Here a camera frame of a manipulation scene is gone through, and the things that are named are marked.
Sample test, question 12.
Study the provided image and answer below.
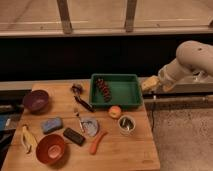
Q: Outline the red bowl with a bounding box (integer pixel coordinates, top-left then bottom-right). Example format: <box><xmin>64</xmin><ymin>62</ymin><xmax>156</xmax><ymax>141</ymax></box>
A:
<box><xmin>36</xmin><ymin>134</ymin><xmax>66</xmax><ymax>165</ymax></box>

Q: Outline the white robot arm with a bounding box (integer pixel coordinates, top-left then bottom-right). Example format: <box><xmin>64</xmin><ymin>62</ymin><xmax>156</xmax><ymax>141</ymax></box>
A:
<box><xmin>141</xmin><ymin>40</ymin><xmax>213</xmax><ymax>92</ymax></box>

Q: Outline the peach apple fruit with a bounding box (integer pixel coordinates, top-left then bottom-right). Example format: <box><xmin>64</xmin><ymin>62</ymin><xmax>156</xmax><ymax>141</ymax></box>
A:
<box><xmin>108</xmin><ymin>106</ymin><xmax>122</xmax><ymax>119</ymax></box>

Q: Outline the green plastic tray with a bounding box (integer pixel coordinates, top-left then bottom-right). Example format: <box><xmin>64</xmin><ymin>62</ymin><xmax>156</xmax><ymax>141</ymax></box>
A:
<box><xmin>89</xmin><ymin>74</ymin><xmax>142</xmax><ymax>109</ymax></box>

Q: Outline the yellow banana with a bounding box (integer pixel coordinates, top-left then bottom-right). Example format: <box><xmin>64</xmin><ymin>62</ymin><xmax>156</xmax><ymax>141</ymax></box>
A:
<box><xmin>21</xmin><ymin>125</ymin><xmax>37</xmax><ymax>154</ymax></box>

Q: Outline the dark red grape bunch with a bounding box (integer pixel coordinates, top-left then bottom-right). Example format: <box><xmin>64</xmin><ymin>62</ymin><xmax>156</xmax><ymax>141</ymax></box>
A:
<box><xmin>96</xmin><ymin>78</ymin><xmax>111</xmax><ymax>102</ymax></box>

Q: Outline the orange carrot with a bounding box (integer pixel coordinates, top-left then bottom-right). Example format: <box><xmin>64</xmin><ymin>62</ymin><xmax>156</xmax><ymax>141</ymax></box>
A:
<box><xmin>89</xmin><ymin>131</ymin><xmax>107</xmax><ymax>155</ymax></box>

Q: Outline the black eraser block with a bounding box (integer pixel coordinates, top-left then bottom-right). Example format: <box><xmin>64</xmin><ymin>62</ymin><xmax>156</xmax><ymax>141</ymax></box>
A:
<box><xmin>63</xmin><ymin>128</ymin><xmax>85</xmax><ymax>146</ymax></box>

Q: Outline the small fork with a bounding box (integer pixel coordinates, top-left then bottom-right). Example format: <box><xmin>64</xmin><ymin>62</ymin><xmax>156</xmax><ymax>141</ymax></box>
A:
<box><xmin>74</xmin><ymin>108</ymin><xmax>85</xmax><ymax>133</ymax></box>

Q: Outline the blue sponge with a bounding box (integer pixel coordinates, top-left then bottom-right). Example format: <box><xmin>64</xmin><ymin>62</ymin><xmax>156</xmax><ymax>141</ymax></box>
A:
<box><xmin>41</xmin><ymin>117</ymin><xmax>63</xmax><ymax>134</ymax></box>

